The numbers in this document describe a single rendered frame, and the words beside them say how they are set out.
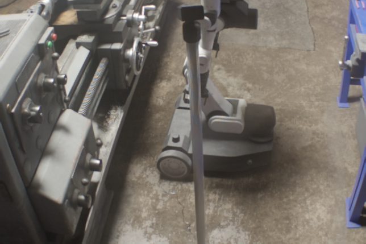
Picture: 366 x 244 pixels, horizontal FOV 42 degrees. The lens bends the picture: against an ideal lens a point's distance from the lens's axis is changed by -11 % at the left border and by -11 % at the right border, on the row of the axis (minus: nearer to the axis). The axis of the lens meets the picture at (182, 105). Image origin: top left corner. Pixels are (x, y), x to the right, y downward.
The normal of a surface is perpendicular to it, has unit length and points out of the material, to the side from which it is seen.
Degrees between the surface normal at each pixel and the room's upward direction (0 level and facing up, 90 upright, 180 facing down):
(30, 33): 45
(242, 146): 0
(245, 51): 0
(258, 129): 90
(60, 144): 32
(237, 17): 90
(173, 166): 90
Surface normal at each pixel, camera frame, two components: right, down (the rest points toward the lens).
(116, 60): -0.14, 0.63
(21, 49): 0.66, -0.51
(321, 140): -0.05, -0.77
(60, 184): 0.48, -0.63
